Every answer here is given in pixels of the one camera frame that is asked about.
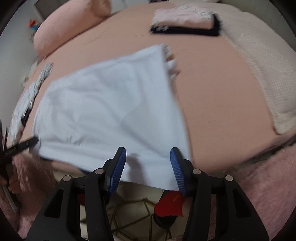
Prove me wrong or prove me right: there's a white patterned garment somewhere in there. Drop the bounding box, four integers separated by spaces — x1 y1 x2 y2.
7 61 55 142

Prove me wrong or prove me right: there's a cream knitted blanket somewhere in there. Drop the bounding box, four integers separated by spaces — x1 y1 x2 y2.
217 0 296 135

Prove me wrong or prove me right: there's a bed with pink sheet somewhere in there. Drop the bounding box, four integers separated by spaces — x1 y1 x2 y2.
7 0 285 177

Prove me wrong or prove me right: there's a light blue shirt navy trim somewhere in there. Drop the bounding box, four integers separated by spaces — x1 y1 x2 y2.
32 44 193 192

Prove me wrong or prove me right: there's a grey door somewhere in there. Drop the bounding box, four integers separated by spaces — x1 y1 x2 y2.
34 0 47 15

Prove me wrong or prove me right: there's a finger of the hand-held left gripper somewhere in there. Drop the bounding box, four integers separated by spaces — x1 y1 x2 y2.
4 136 40 158

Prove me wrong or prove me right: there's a pink fluffy rug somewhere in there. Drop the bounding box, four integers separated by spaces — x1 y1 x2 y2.
0 139 296 241

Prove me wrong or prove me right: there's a gold wire basket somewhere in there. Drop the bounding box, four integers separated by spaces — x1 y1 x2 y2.
79 198 172 241

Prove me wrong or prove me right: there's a red and black slipper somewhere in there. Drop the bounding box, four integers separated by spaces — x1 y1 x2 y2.
153 191 186 229

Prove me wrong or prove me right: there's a red and blue toy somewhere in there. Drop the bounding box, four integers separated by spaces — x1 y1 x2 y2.
28 19 39 32

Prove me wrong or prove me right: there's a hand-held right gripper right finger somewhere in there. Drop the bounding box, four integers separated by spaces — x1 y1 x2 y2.
169 147 269 241

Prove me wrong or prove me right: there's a person's left hand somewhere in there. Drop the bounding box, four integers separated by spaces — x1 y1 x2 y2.
9 170 25 195

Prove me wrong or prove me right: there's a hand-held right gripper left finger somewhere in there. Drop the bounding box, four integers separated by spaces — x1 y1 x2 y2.
26 147 127 241

